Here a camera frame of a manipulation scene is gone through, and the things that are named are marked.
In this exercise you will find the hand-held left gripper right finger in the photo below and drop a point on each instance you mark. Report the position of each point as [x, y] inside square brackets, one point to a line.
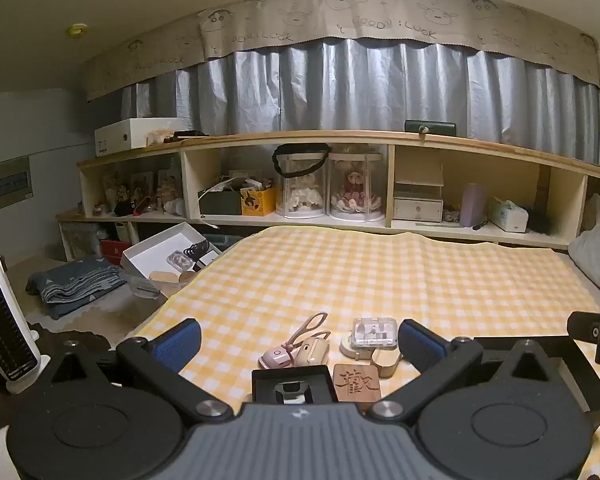
[420, 345]

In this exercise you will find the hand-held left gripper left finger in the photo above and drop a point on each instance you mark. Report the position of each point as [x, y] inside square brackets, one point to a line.
[180, 342]

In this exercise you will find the oval wooden box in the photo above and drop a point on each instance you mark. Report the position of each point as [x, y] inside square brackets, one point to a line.
[386, 362]

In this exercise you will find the clear plastic box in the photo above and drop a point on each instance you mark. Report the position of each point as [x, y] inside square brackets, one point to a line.
[375, 332]

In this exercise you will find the carved wooden coaster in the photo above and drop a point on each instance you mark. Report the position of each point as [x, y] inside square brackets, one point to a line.
[356, 382]

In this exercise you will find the small black box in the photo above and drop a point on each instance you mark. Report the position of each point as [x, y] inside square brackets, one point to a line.
[265, 382]

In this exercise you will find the small pink device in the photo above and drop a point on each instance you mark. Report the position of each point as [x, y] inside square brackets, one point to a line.
[276, 359]

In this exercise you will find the beige earbuds case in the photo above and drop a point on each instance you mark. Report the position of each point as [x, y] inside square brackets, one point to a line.
[314, 351]

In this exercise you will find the small clear case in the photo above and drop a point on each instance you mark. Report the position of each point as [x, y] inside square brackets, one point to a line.
[179, 261]

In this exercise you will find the yellow checkered blanket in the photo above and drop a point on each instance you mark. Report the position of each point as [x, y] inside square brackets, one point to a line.
[380, 270]

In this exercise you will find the grey pillow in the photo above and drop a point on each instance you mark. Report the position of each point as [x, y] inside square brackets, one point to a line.
[597, 260]

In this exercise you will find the open white box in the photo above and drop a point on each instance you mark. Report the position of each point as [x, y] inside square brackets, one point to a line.
[150, 255]

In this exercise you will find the black hair claw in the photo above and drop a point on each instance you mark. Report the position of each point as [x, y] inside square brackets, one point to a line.
[199, 250]

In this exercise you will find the red box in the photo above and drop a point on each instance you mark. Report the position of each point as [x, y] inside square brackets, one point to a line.
[114, 251]

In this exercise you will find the folded blue-grey blanket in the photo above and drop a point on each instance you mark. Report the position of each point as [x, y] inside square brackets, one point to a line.
[75, 282]

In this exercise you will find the black feather duster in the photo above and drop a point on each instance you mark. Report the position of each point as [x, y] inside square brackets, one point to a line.
[540, 220]

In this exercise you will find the dark green box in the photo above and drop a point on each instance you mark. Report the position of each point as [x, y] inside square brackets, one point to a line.
[219, 202]

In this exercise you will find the purple container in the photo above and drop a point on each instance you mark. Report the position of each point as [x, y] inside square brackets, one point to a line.
[472, 205]

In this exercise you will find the wooden drawer box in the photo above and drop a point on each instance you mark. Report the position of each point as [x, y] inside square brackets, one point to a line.
[419, 195]

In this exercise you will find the white tissue box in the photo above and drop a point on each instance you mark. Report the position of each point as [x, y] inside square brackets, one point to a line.
[507, 217]

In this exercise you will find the yellow box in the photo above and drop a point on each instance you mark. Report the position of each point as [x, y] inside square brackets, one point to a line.
[257, 201]

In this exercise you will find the wooden shelf unit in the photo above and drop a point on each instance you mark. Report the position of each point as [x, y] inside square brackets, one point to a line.
[410, 180]

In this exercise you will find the clear doll case pink doll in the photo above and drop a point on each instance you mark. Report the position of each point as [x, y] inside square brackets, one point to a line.
[355, 185]

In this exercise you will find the white heater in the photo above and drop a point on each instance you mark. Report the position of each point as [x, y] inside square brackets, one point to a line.
[2, 320]

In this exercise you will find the white cardboard box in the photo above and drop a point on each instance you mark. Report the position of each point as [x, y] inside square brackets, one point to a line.
[130, 132]

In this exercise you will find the dark green case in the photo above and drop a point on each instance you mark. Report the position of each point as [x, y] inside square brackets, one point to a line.
[430, 127]

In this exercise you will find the grey curtain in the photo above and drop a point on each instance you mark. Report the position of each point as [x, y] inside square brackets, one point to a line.
[360, 85]

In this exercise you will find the yellow smoke detector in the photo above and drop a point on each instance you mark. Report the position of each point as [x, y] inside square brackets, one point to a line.
[77, 30]

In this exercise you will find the beige printed valance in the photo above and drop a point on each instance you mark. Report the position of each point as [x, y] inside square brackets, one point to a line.
[330, 15]

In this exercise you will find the grey wall panel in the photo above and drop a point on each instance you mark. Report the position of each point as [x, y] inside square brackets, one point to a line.
[7, 182]

